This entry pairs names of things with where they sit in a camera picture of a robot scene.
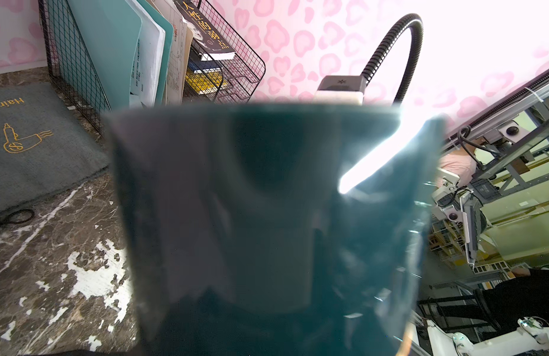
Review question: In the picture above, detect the black portrait book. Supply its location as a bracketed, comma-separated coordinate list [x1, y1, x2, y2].
[174, 0, 235, 61]

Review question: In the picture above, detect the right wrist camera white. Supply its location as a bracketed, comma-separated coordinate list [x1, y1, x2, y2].
[313, 75, 367, 105]

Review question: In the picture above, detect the black wire file rack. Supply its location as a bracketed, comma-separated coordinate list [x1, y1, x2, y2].
[37, 1, 266, 131]

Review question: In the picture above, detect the dark green hair dryer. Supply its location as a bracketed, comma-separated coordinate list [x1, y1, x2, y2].
[103, 103, 445, 355]

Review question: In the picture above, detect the beige file folder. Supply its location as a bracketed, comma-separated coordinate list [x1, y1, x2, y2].
[154, 0, 193, 105]

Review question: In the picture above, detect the grey hair dryer pouch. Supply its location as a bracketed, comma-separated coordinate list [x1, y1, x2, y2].
[0, 83, 109, 214]

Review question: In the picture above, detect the green file folder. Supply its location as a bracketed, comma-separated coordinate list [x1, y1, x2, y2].
[68, 1, 174, 110]

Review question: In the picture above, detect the yellow striped book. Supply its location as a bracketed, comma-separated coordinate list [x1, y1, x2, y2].
[186, 60, 230, 95]

